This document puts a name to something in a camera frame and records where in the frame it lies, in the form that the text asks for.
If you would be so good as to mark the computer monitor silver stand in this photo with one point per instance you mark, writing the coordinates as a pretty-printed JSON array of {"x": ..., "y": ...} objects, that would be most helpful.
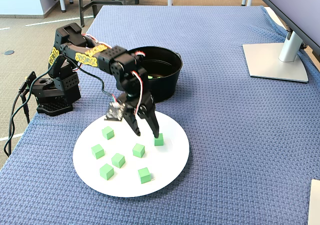
[{"x": 275, "y": 65}]

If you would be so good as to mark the black metal stool frame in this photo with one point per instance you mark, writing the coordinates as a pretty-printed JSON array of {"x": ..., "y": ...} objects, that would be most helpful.
[{"x": 82, "y": 10}]

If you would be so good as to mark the dark round floor cover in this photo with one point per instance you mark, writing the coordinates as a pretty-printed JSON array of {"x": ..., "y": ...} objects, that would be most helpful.
[{"x": 9, "y": 52}]

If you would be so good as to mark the blue woven tablecloth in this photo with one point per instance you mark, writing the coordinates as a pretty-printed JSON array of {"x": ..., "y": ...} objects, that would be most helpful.
[{"x": 225, "y": 135}]

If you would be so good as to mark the white round plate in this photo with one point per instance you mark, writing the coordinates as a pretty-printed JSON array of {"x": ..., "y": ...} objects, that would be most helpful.
[{"x": 170, "y": 160}]

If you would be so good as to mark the green plastic cube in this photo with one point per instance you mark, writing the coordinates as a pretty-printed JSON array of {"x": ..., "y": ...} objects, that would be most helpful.
[
  {"x": 144, "y": 175},
  {"x": 97, "y": 151},
  {"x": 106, "y": 171},
  {"x": 138, "y": 150},
  {"x": 108, "y": 132},
  {"x": 118, "y": 160},
  {"x": 159, "y": 140}
]

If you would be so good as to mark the black metal pot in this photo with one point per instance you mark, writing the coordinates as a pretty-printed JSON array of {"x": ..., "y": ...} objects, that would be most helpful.
[{"x": 170, "y": 85}]

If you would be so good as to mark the white box corner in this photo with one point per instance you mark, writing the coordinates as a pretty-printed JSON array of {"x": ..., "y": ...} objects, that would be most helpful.
[{"x": 315, "y": 205}]

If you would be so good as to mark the black motor controller board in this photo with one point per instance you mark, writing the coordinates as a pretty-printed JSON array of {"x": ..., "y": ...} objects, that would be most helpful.
[{"x": 30, "y": 78}]

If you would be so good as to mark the small wrist camera board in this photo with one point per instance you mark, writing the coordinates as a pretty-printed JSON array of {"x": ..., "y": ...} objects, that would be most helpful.
[{"x": 113, "y": 113}]

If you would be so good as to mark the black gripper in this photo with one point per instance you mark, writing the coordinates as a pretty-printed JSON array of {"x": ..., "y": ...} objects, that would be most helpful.
[{"x": 140, "y": 104}]

